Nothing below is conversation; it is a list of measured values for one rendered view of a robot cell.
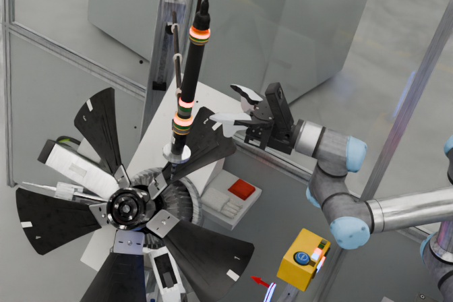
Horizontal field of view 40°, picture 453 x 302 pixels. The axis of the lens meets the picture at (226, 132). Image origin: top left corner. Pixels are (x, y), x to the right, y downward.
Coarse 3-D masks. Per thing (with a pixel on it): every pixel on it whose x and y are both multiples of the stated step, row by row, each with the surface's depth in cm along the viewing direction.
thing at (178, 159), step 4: (176, 112) 157; (172, 120) 158; (172, 124) 157; (172, 128) 157; (172, 136) 159; (168, 144) 160; (164, 148) 159; (168, 148) 159; (184, 148) 160; (188, 148) 161; (164, 152) 158; (168, 152) 158; (184, 152) 159; (188, 152) 159; (164, 156) 158; (168, 156) 157; (172, 156) 157; (176, 156) 157; (180, 156) 158; (184, 156) 158; (188, 156) 158; (168, 160) 157; (172, 160) 157; (176, 160) 156; (180, 160) 157; (184, 160) 157
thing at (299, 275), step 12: (300, 240) 197; (312, 240) 198; (288, 252) 192; (312, 252) 194; (324, 252) 195; (288, 264) 190; (300, 264) 189; (288, 276) 192; (300, 276) 190; (300, 288) 192
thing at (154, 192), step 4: (160, 176) 180; (156, 180) 180; (160, 180) 178; (164, 180) 176; (152, 184) 180; (160, 184) 176; (164, 184) 174; (148, 188) 180; (152, 188) 179; (156, 188) 177; (160, 188) 175; (152, 192) 177; (156, 192) 175; (152, 196) 175
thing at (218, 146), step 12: (204, 108) 182; (192, 132) 180; (204, 132) 176; (216, 132) 173; (192, 144) 176; (204, 144) 173; (216, 144) 170; (228, 144) 169; (192, 156) 173; (204, 156) 170; (216, 156) 168; (168, 168) 178; (180, 168) 173; (192, 168) 170; (168, 180) 174
